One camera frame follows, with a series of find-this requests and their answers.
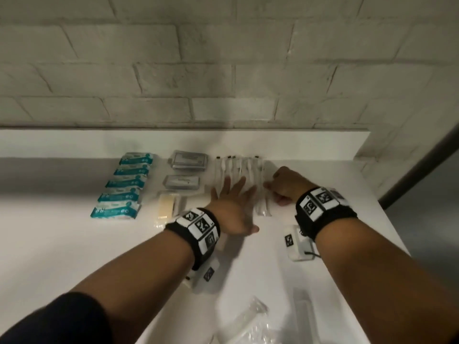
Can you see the yellow soap in clear wrap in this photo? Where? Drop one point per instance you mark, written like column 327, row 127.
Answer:
column 167, row 207

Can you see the dark door frame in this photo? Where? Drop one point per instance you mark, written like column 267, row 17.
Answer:
column 419, row 166

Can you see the large grey flat box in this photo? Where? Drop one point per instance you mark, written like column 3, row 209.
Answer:
column 189, row 160

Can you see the clear toothbrush packet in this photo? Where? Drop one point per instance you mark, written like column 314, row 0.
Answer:
column 263, row 207

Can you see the person's left middle finger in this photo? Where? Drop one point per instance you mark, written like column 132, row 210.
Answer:
column 240, row 186

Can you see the teal white wipes packet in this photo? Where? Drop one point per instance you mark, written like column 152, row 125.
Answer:
column 119, row 195
column 126, row 181
column 132, row 170
column 136, row 159
column 115, row 211

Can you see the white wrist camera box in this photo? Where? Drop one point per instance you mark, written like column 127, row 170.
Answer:
column 296, row 243
column 206, row 274

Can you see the crumpled clear plastic wrapper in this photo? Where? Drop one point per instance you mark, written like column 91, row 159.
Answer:
column 247, row 320

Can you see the black wristband with marker tiles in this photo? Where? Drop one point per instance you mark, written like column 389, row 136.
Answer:
column 322, row 211
column 200, row 232

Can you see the person's left little finger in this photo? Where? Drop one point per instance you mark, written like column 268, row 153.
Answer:
column 215, row 197

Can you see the person's left forearm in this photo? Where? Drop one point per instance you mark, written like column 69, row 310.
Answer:
column 136, row 279

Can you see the person's right forearm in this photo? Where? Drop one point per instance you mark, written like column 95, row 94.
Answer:
column 387, row 283

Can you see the small grey flat box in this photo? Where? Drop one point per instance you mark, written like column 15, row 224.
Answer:
column 181, row 182

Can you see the person's left thumb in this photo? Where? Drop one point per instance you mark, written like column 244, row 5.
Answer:
column 252, row 230

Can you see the person's right fingers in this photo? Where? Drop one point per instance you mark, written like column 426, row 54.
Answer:
column 278, row 193

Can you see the person's left hand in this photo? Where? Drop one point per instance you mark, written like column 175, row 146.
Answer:
column 231, row 211

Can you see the row of wrapped toothbrushes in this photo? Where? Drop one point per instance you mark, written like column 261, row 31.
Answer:
column 235, row 168

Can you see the black sleeve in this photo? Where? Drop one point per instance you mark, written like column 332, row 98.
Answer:
column 53, row 322

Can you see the long clear plastic sleeve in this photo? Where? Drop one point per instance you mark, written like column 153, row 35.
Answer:
column 304, row 318

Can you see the person's right hand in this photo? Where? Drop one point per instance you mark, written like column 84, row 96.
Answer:
column 290, row 184

